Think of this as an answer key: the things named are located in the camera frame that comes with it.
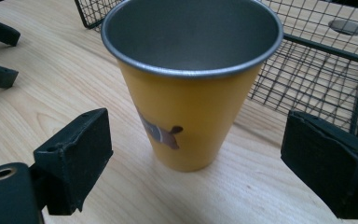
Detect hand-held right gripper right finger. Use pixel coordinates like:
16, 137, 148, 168
280, 110, 358, 220

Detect orange metal cup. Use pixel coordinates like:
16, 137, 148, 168
100, 0, 284, 174

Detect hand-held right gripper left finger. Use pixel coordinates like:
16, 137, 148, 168
29, 107, 114, 217

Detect black wire basket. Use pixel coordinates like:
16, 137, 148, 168
74, 0, 358, 143

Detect grey round table cap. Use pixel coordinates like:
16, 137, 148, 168
327, 19, 358, 36

